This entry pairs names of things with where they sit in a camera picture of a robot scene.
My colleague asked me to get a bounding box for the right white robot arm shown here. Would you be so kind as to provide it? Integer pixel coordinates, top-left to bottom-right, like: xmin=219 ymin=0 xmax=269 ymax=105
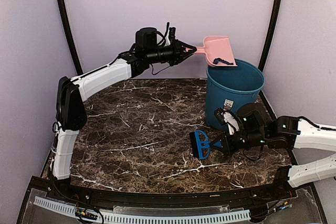
xmin=210 ymin=103 xmax=335 ymax=200

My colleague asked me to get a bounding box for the right black frame post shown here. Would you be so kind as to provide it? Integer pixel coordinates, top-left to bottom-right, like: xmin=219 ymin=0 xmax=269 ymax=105
xmin=258 ymin=0 xmax=286 ymax=72

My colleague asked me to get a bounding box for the black table front rail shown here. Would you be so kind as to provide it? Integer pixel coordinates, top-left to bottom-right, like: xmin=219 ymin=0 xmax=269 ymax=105
xmin=26 ymin=166 xmax=299 ymax=214

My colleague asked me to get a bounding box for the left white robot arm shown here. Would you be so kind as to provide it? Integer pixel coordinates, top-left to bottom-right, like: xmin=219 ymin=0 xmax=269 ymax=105
xmin=50 ymin=26 xmax=197 ymax=201

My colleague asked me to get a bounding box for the left black frame post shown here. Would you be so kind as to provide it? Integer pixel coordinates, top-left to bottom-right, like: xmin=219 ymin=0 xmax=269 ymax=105
xmin=57 ymin=0 xmax=83 ymax=75

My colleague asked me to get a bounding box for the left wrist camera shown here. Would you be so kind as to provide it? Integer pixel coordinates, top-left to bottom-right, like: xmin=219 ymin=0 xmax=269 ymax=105
xmin=158 ymin=22 xmax=176 ymax=47

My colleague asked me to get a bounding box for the pink plastic dustpan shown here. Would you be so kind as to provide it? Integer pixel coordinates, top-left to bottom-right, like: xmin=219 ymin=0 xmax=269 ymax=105
xmin=195 ymin=36 xmax=237 ymax=67

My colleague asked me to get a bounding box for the black frame post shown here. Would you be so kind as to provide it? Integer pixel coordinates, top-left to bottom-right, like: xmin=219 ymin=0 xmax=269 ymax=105
xmin=57 ymin=0 xmax=83 ymax=75
xmin=258 ymin=0 xmax=286 ymax=72

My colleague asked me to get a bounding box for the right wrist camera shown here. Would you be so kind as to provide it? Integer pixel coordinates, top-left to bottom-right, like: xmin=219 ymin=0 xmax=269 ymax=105
xmin=214 ymin=108 xmax=243 ymax=135

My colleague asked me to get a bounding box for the white slotted cable duct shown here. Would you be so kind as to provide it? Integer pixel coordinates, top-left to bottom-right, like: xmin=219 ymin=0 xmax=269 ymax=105
xmin=34 ymin=196 xmax=251 ymax=223

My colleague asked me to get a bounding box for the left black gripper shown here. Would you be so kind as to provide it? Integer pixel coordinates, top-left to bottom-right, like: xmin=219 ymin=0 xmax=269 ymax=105
xmin=147 ymin=38 xmax=197 ymax=66

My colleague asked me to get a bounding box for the blue plastic waste bin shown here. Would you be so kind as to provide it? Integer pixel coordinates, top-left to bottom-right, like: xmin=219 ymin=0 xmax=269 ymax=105
xmin=205 ymin=59 xmax=265 ymax=131

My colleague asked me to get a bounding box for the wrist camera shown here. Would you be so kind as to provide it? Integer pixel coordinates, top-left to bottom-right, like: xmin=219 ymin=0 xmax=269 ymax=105
xmin=214 ymin=108 xmax=243 ymax=135
xmin=158 ymin=22 xmax=176 ymax=47

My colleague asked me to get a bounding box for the dark blue paper scrap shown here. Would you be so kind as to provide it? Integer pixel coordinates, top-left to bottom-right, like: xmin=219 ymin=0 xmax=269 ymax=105
xmin=213 ymin=58 xmax=234 ymax=66

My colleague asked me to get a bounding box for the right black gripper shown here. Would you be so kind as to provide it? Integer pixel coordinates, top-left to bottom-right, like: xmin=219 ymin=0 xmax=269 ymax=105
xmin=209 ymin=129 xmax=267 ymax=156

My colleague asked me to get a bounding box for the blue hand brush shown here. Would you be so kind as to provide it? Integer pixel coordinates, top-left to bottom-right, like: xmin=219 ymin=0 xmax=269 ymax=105
xmin=189 ymin=130 xmax=223 ymax=160

